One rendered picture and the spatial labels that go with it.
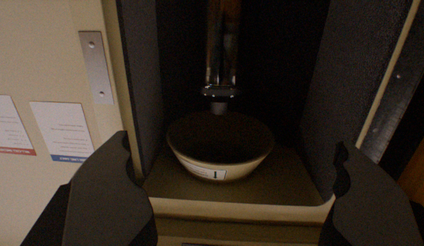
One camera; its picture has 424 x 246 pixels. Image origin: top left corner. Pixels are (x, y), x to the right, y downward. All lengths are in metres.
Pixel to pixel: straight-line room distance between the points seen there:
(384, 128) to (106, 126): 0.30
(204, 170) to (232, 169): 0.04
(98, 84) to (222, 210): 0.22
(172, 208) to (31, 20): 0.72
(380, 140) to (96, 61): 0.31
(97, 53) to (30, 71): 0.70
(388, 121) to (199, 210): 0.25
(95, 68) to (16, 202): 1.30
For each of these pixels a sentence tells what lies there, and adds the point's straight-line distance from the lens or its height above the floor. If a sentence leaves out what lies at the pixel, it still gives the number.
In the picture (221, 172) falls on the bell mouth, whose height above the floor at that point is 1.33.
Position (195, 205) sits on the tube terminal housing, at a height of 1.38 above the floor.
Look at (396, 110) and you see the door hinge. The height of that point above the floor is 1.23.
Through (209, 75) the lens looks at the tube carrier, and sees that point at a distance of 0.26.
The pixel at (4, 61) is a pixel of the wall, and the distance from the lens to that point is 0.97.
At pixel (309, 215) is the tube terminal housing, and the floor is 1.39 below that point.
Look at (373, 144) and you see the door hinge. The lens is 0.28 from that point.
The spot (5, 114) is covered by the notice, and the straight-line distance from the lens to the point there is 1.08.
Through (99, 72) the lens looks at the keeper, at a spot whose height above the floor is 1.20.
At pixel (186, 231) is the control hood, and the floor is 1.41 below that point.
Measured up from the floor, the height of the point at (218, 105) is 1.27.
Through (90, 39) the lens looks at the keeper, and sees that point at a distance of 0.22.
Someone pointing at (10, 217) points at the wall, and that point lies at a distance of 1.63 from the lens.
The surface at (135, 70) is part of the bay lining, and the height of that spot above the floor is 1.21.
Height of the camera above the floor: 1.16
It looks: 27 degrees up
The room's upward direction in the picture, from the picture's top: 178 degrees counter-clockwise
